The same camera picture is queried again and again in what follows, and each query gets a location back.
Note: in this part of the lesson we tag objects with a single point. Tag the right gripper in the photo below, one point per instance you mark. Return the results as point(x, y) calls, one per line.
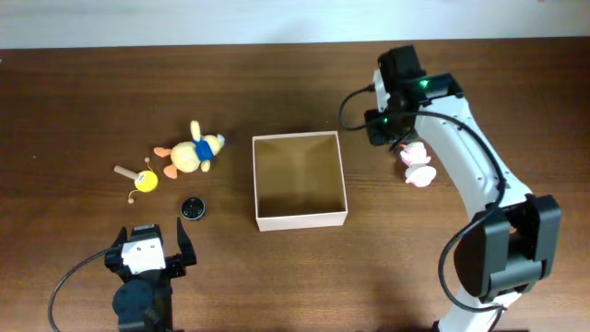
point(375, 134)

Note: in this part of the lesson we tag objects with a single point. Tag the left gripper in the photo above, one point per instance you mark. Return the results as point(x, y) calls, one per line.
point(177, 262)

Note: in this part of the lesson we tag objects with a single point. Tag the black round puck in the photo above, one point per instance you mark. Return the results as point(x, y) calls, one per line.
point(193, 208)

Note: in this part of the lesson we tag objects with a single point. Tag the pink white bunny figurine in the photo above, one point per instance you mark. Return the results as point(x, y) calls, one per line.
point(415, 157)

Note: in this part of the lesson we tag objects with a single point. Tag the yellow wooden rattle drum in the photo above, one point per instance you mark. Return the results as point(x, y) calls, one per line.
point(145, 181)

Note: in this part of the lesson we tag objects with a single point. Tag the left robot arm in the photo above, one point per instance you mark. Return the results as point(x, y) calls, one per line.
point(143, 303)

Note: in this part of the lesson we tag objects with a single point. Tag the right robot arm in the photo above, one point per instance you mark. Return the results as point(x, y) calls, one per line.
point(510, 241)

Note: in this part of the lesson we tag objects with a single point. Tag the yellow plush duck toy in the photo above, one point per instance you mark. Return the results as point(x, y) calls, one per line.
point(193, 155)

